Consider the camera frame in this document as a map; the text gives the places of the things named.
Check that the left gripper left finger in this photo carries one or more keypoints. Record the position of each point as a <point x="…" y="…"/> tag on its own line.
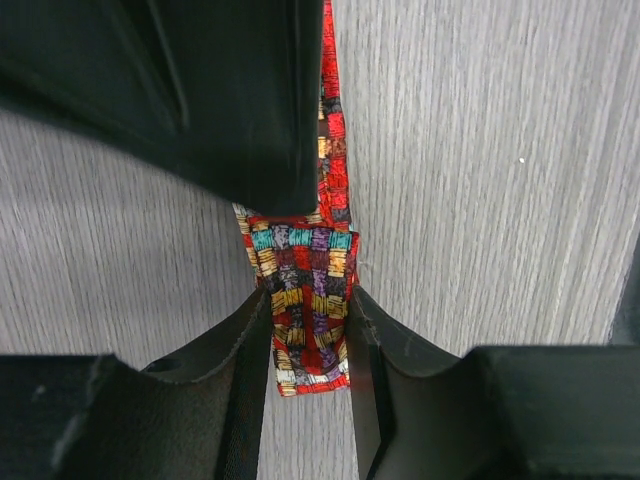
<point x="195" y="413"/>

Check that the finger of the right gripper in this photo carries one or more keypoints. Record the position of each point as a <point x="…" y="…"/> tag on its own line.
<point x="223" y="94"/>

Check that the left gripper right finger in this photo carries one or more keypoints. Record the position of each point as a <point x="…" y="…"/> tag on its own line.
<point x="499" y="412"/>

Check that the multicoloured plaid tie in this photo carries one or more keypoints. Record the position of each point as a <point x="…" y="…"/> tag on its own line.
<point x="308" y="263"/>

